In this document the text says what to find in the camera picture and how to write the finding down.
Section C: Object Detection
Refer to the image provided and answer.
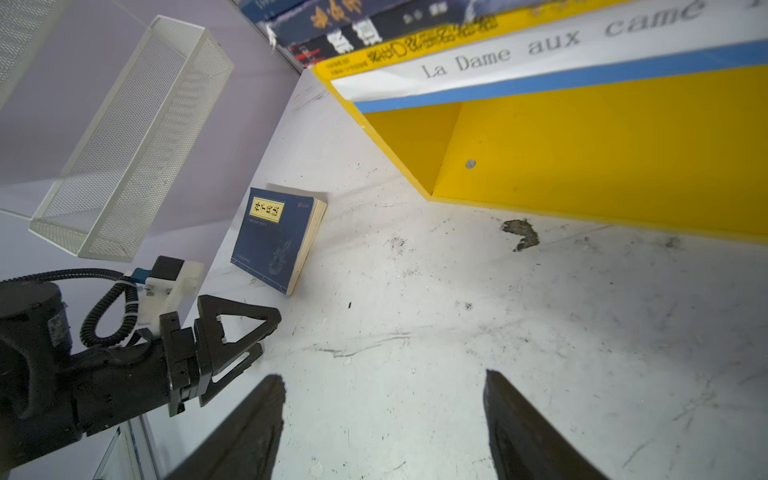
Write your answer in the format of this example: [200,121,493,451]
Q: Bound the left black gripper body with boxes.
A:
[159,312,211,417]

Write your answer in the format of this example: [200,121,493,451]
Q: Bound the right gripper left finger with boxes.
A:
[167,374,286,480]

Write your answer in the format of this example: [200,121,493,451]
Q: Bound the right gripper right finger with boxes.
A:
[483,370,606,480]

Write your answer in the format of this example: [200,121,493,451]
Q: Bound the navy book yellow label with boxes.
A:
[237,0,307,24]

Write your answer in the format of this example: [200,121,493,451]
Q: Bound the purple illustrated book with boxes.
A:
[266,0,404,48]

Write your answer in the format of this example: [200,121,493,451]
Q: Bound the yellow cartoon book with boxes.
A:
[310,0,625,80]

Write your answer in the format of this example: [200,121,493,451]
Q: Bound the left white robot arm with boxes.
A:
[1,282,281,471]

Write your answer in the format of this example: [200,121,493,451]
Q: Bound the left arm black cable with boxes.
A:
[0,267,142,349]

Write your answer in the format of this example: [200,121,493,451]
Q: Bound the white book brown bars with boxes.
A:
[331,1,767,113]

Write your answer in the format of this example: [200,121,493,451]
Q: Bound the black wolf book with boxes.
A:
[288,0,469,66]

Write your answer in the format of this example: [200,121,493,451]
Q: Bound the yellow pink blue bookshelf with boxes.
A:
[313,62,767,241]

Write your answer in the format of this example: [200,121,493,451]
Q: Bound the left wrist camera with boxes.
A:
[128,256,205,337]

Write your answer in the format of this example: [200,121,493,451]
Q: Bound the white mesh two-tier rack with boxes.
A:
[24,15,234,262]

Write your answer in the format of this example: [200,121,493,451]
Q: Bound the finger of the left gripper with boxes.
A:
[195,295,282,407]

